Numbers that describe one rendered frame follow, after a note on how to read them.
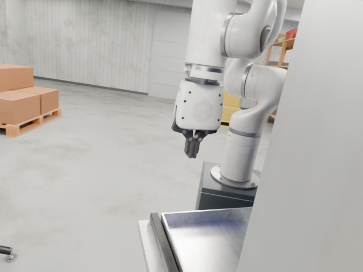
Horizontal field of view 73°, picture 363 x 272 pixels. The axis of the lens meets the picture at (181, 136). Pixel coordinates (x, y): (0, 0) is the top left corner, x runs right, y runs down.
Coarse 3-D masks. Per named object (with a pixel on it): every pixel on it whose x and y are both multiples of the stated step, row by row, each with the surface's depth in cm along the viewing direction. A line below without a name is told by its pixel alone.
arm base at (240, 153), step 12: (228, 132) 90; (228, 144) 89; (240, 144) 86; (252, 144) 86; (228, 156) 89; (240, 156) 87; (252, 156) 88; (216, 168) 99; (228, 168) 90; (240, 168) 88; (252, 168) 91; (216, 180) 90; (228, 180) 90; (240, 180) 90; (252, 180) 93
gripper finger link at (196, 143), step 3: (198, 132) 57; (207, 132) 56; (195, 135) 57; (204, 135) 56; (195, 138) 56; (195, 141) 56; (198, 141) 56; (195, 144) 55; (198, 144) 56; (195, 147) 55; (198, 147) 56; (195, 150) 56; (198, 150) 57; (195, 153) 56; (195, 156) 56
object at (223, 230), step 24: (168, 216) 58; (192, 216) 61; (216, 216) 63; (240, 216) 65; (168, 240) 52; (192, 240) 55; (216, 240) 56; (240, 240) 58; (192, 264) 49; (216, 264) 50
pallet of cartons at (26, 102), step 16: (0, 64) 398; (0, 80) 352; (16, 80) 388; (32, 80) 430; (0, 96) 331; (16, 96) 344; (32, 96) 360; (48, 96) 405; (0, 112) 323; (16, 112) 327; (32, 112) 365; (48, 112) 409; (16, 128) 330; (32, 128) 368
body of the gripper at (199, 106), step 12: (180, 84) 52; (192, 84) 49; (204, 84) 50; (216, 84) 50; (180, 96) 50; (192, 96) 50; (204, 96) 51; (216, 96) 52; (180, 108) 50; (192, 108) 51; (204, 108) 52; (216, 108) 52; (180, 120) 51; (192, 120) 52; (204, 120) 52; (216, 120) 53
